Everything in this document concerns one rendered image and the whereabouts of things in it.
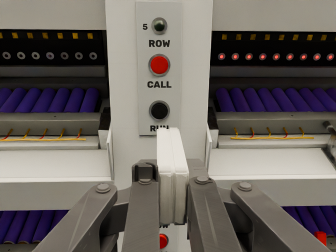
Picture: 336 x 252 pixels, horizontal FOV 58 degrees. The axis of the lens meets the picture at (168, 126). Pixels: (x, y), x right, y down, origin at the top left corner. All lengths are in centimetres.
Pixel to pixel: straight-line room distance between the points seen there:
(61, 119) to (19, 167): 7
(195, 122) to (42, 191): 18
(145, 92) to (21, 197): 18
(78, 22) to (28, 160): 16
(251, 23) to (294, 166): 16
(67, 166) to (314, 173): 27
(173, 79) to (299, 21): 13
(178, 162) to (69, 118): 24
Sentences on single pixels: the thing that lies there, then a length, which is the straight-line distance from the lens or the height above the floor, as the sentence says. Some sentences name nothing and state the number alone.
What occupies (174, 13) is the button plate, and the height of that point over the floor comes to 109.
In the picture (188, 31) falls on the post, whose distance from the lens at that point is 29.
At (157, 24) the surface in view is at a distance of 28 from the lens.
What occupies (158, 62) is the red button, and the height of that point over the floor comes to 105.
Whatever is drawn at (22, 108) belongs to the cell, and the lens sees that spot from 43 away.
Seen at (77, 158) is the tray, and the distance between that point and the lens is 36.
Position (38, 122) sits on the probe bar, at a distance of 39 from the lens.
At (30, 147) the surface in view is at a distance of 38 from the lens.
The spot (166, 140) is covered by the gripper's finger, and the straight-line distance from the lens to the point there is 18.
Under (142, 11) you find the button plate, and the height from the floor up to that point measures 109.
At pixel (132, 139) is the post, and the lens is 30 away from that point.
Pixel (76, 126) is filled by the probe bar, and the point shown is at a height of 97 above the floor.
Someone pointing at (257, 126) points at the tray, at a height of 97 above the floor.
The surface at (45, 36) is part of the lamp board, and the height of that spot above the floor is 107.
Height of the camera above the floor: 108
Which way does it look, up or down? 17 degrees down
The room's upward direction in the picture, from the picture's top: straight up
